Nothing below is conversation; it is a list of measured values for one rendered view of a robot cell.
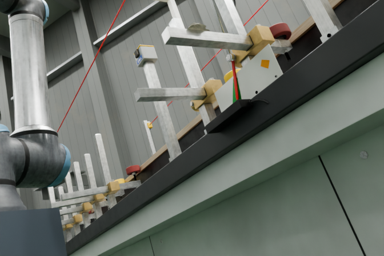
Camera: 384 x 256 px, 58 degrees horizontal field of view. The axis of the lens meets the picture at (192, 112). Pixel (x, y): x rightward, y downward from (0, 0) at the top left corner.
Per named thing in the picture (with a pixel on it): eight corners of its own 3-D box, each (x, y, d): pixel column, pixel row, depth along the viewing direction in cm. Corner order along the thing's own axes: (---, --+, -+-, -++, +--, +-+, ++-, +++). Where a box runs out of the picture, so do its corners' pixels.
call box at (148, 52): (144, 59, 144) (139, 44, 147) (138, 68, 149) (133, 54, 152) (158, 60, 148) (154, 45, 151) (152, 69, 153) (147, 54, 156)
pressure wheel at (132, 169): (134, 188, 201) (129, 169, 205) (146, 183, 199) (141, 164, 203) (127, 187, 193) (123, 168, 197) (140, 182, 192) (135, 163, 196)
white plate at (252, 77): (283, 76, 86) (267, 43, 90) (224, 121, 106) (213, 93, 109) (284, 76, 87) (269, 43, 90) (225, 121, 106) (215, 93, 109)
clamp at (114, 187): (110, 191, 182) (108, 182, 183) (102, 198, 192) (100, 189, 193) (121, 189, 185) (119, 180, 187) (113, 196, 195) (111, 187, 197)
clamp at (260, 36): (263, 39, 92) (256, 24, 93) (233, 67, 101) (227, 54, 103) (277, 41, 95) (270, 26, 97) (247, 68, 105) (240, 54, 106)
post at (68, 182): (76, 236, 240) (64, 171, 257) (75, 238, 243) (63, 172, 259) (81, 235, 242) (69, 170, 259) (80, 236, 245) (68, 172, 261)
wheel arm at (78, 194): (63, 201, 170) (61, 192, 172) (61, 203, 173) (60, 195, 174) (142, 186, 196) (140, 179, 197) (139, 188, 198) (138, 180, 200)
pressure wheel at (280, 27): (290, 51, 98) (274, 19, 102) (271, 67, 104) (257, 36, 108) (307, 53, 102) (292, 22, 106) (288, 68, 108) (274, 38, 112)
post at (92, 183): (99, 230, 201) (84, 153, 218) (98, 231, 204) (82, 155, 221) (105, 228, 203) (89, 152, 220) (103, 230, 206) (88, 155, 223)
